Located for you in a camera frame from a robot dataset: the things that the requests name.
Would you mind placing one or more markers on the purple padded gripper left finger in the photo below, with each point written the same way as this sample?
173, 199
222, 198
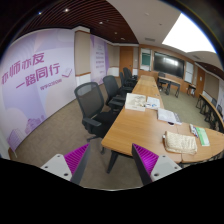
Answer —
70, 166

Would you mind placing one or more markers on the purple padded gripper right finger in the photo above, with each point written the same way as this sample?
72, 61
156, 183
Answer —
152, 167

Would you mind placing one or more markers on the folded beige towel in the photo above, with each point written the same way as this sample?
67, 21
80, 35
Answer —
178, 143

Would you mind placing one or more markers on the long wooden conference table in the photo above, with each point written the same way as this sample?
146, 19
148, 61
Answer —
144, 129

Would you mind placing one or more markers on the nearest black mesh office chair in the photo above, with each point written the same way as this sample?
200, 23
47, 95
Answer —
91, 102

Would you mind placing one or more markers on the open white book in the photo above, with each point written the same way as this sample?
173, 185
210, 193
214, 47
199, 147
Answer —
168, 116

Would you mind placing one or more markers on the green and white booklet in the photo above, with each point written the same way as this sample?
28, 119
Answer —
201, 134

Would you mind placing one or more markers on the white papers near bag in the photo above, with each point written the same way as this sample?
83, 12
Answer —
152, 103

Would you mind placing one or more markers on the white paper stack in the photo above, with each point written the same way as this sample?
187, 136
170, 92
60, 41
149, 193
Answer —
135, 102

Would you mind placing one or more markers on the curved wooden side table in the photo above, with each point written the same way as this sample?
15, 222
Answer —
212, 116

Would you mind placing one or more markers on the small wooden desk at front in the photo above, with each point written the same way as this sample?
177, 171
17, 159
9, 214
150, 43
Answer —
169, 83

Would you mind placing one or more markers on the far black office chair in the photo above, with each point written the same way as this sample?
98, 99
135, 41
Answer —
126, 79

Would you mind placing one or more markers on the purple wall banner with text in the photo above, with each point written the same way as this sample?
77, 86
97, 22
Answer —
37, 78

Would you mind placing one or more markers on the large black wall screen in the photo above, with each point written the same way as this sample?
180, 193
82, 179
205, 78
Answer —
168, 64

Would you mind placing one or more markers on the narrow purple wall banner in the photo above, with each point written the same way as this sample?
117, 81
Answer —
99, 61

